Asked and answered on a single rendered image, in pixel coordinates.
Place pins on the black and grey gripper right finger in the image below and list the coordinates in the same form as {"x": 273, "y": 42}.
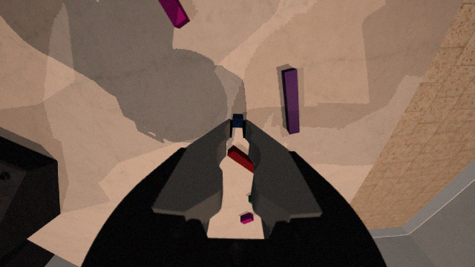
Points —
{"x": 286, "y": 188}

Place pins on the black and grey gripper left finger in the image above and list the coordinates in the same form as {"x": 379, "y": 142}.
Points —
{"x": 188, "y": 185}

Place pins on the purple rod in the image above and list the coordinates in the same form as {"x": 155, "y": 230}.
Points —
{"x": 290, "y": 88}

